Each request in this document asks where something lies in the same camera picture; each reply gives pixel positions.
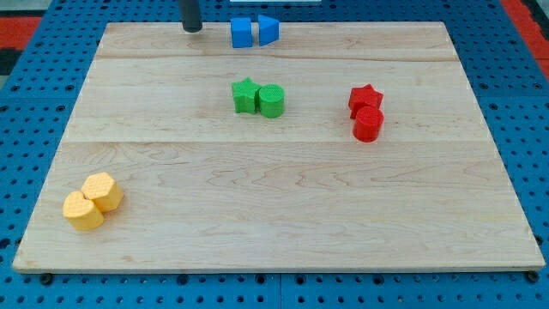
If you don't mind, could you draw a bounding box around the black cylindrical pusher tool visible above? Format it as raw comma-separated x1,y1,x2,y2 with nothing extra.
178,0,202,33

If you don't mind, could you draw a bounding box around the red star block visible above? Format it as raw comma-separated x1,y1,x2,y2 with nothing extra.
348,84,383,119

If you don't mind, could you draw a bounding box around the red cylinder block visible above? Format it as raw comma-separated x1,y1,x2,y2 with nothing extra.
353,106,384,142

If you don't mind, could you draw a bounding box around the green star block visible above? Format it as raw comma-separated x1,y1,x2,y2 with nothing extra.
232,77,262,114

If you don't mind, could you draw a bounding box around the blue cube block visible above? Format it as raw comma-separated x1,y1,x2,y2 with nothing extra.
230,17,253,48

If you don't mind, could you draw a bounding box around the blue triangle block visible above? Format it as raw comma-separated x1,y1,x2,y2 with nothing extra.
257,15,280,45

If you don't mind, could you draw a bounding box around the green cylinder block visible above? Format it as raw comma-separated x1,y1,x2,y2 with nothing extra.
258,84,285,118

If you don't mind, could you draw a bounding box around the wooden board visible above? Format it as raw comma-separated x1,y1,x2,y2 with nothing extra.
13,21,546,274

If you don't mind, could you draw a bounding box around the yellow hexagon block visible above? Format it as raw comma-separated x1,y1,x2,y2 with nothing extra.
81,172,124,212

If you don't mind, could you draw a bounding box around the yellow heart block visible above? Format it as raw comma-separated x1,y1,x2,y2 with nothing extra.
63,191,105,231

